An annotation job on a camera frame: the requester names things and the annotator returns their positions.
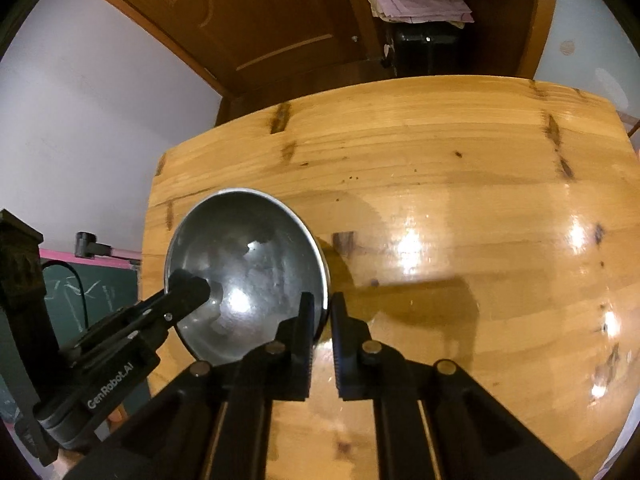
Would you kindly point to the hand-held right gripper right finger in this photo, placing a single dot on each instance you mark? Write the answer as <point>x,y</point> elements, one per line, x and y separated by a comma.
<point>342,355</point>

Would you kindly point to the green chalkboard pink frame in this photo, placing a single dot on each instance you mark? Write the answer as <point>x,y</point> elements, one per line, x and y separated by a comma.
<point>107,305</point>

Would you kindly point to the steel bowl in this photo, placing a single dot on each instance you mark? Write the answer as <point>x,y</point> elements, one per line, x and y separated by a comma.
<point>250,240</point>

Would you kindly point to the wooden shelf unit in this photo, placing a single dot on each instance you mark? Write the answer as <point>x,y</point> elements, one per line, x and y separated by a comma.
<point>540,10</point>

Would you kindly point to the black chalkboard knob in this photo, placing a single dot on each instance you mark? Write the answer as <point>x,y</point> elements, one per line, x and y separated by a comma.
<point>87,245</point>

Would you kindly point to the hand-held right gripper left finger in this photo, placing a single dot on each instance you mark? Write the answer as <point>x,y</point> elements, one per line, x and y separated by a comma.
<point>302,345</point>

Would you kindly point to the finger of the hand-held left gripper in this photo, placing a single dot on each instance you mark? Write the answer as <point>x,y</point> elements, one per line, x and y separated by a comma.
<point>112,324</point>
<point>190,290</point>

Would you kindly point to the wooden door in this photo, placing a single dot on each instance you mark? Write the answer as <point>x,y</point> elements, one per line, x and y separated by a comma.
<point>275,10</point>

